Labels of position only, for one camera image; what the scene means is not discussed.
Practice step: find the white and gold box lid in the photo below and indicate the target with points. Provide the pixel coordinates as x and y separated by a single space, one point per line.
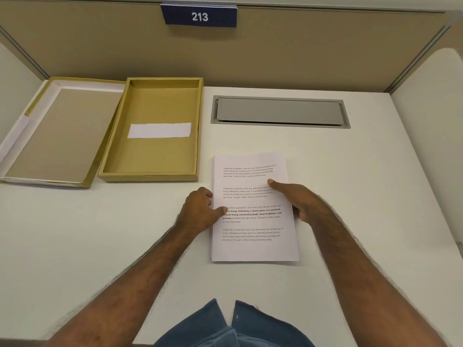
61 133

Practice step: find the stack of printed paper sheets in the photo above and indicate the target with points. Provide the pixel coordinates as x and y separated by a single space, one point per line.
253 245

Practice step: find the gold cardboard box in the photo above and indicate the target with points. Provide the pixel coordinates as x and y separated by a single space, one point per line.
159 104

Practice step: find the person's left hand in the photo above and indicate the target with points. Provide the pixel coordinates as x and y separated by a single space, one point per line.
195 213

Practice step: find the person's right forearm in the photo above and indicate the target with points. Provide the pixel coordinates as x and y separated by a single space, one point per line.
372 281

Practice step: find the person's right hand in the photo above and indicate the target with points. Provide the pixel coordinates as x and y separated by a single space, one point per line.
307 204

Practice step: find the blue number sign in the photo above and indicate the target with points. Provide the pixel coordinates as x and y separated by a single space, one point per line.
181 18

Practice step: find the person's blue clothing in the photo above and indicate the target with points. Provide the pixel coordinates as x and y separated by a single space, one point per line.
231 332

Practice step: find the person's left forearm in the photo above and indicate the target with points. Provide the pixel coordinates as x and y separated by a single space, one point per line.
137 281

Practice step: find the beige desk partition panel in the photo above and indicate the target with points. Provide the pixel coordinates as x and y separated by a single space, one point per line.
325 54

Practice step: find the white paper slip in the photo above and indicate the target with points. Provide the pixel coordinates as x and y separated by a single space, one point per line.
159 130

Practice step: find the person's left thumb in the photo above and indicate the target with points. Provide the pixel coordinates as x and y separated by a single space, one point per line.
218 212

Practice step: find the person's right thumb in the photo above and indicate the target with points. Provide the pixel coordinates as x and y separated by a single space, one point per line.
284 187

